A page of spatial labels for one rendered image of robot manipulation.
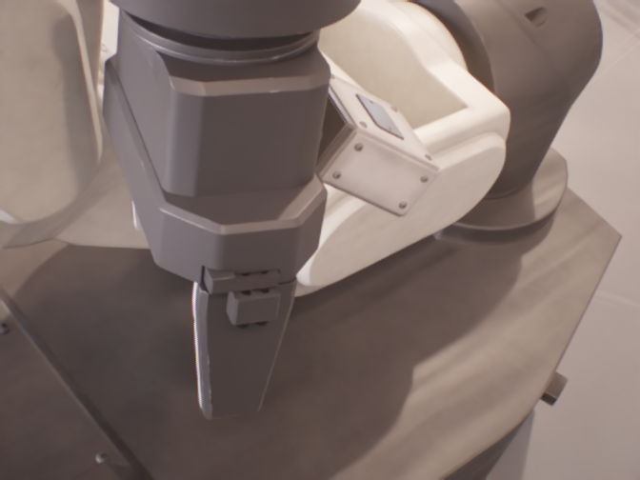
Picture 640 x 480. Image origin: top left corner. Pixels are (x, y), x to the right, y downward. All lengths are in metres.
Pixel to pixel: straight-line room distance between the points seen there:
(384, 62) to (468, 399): 0.24
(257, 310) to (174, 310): 0.44
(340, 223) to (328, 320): 0.15
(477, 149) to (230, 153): 0.43
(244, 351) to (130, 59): 0.10
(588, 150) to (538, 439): 0.44
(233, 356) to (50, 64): 0.13
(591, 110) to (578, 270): 0.52
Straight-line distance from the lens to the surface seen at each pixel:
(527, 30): 0.86
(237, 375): 0.40
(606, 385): 1.14
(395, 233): 0.76
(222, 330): 0.38
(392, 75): 0.81
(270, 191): 0.37
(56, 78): 0.45
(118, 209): 0.63
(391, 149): 0.40
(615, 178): 1.37
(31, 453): 0.69
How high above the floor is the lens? 0.77
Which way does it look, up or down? 43 degrees down
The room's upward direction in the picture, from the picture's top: 22 degrees clockwise
